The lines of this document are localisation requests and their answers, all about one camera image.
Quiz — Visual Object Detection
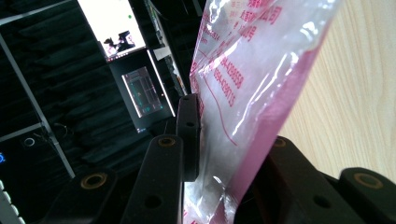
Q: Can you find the silver metal frame bar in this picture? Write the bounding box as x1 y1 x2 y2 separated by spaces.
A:
0 122 45 143
0 0 73 26
0 32 77 180

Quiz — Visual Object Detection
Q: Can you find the bright white monitor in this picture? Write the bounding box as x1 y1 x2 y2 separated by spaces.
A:
77 0 148 63

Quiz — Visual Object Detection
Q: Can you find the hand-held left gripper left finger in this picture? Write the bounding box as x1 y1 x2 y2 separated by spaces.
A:
120 92 202 224

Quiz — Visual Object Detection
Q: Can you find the white keyboard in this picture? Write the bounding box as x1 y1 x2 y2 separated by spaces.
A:
0 178 26 224

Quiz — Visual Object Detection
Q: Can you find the dark monitor with teal graphics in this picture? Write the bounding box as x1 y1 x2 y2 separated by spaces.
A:
108 49 177 134

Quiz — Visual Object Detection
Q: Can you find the red and white plastic bag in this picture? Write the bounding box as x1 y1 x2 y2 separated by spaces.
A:
181 0 344 224

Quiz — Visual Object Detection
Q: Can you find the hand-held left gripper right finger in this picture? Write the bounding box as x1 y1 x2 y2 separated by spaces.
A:
242 135 365 224

